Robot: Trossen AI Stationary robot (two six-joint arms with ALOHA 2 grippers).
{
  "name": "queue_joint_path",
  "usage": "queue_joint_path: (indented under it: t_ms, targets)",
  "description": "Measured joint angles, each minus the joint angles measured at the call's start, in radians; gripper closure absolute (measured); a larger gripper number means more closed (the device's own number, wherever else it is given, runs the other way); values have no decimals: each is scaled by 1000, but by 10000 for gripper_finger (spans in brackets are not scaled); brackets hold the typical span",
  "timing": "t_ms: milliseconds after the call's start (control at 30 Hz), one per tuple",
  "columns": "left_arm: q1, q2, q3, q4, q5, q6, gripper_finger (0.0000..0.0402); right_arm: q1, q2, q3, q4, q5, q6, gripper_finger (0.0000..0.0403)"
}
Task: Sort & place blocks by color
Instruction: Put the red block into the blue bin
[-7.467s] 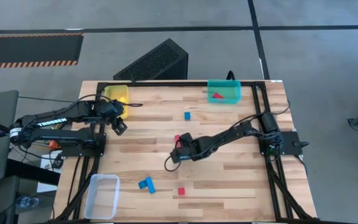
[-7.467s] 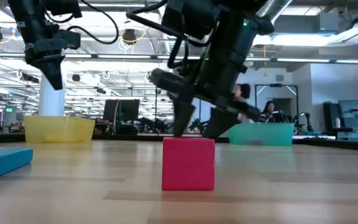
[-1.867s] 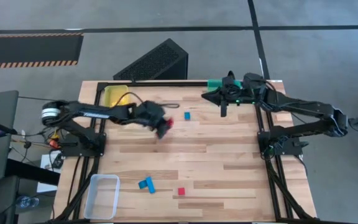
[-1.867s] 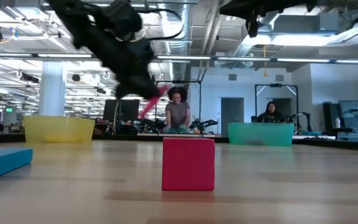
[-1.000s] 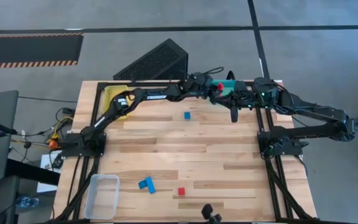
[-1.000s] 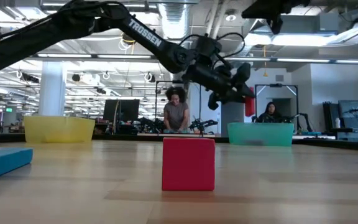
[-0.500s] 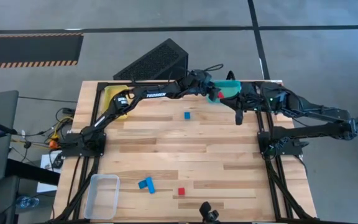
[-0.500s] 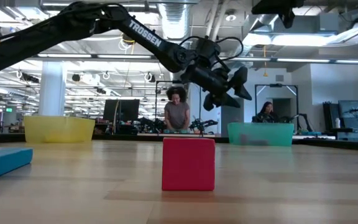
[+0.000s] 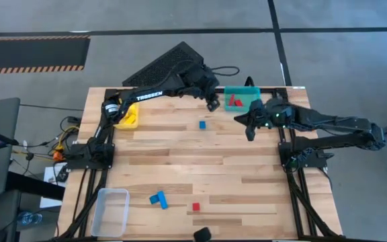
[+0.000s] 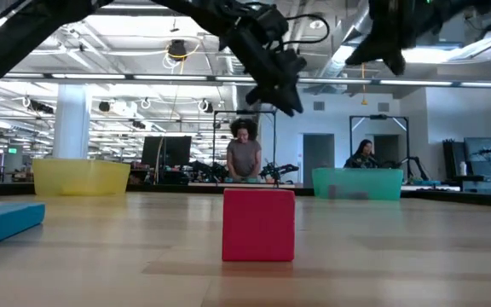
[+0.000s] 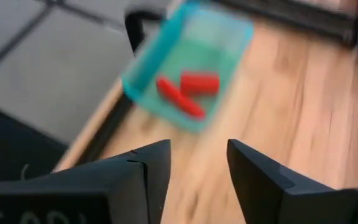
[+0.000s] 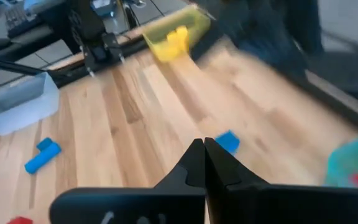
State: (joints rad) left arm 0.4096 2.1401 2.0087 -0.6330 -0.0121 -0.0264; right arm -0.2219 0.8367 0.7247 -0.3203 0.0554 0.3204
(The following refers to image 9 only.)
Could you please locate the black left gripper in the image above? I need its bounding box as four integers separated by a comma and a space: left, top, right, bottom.
193, 72, 220, 113

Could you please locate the clear plastic bin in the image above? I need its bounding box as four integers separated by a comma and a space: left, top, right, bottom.
90, 188, 130, 238

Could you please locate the white paper sheet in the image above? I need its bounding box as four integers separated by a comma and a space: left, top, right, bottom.
40, 163, 69, 209

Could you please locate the yellow plastic bin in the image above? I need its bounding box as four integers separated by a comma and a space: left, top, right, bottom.
114, 102, 140, 130

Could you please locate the black cable loop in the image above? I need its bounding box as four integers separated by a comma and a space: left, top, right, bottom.
210, 65, 241, 77

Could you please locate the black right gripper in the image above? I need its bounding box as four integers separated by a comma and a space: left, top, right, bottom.
233, 99, 275, 142

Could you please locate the teal plastic bin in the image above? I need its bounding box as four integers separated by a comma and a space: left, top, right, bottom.
223, 85, 261, 113

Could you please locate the clear water bottle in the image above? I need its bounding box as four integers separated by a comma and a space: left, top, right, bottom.
17, 210, 44, 226

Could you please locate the black table-level camera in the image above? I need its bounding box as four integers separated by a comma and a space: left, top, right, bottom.
193, 227, 213, 242

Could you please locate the black hazard-striped floor mat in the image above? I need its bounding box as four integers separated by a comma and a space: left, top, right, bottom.
0, 35, 91, 75

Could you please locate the long blue wooden block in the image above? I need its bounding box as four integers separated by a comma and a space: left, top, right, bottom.
157, 190, 169, 210

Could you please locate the grey monitor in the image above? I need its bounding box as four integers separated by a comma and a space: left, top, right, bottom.
0, 97, 22, 199

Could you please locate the black perforated computer case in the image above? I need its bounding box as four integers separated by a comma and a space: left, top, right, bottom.
122, 40, 205, 89

